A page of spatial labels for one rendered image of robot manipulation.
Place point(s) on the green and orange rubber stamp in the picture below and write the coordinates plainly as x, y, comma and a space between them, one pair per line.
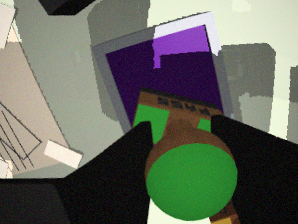
190, 173

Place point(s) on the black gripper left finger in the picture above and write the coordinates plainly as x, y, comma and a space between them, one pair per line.
109, 189

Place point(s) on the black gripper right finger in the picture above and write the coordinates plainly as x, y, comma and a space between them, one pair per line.
267, 188

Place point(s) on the cream paper card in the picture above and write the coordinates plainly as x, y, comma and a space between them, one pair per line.
30, 137

